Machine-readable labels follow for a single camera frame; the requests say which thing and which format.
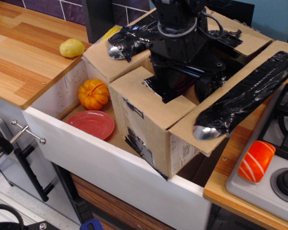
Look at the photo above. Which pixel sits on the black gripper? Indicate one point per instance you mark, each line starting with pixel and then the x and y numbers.
pixel 185 52

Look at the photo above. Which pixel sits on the cardboard box with taped flaps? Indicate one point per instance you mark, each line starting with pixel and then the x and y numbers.
pixel 162 133

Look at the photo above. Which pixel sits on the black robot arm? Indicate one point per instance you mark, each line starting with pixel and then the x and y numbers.
pixel 179 14

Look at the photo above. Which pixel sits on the metal spoon on right flap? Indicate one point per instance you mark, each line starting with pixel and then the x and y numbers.
pixel 205 133

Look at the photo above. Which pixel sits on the metal spoon on flap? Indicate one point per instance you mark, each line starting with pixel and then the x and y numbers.
pixel 205 133
pixel 115 52

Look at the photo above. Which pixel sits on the metal spoon on left flap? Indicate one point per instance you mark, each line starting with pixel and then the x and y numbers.
pixel 115 52

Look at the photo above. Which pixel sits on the yellow toy banana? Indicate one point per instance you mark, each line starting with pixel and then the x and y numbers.
pixel 110 33

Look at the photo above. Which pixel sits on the orange toy pumpkin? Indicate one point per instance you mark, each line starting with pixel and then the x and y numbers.
pixel 93 94

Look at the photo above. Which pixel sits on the red plastic plate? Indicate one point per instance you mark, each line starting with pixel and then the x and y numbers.
pixel 96 123

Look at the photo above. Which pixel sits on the salmon sushi toy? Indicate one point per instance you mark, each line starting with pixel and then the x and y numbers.
pixel 256 161

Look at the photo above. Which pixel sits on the white sink basin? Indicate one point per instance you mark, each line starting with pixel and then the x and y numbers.
pixel 123 188

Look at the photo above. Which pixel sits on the black stand behind box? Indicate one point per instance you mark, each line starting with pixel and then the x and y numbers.
pixel 102 15

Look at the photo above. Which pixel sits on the yellow toy potato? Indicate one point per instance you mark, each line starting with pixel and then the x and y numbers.
pixel 71 48

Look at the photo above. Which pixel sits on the toy stove top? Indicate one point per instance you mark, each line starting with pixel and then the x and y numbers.
pixel 271 193

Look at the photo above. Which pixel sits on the black oven door handle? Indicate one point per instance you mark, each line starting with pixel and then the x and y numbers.
pixel 21 156

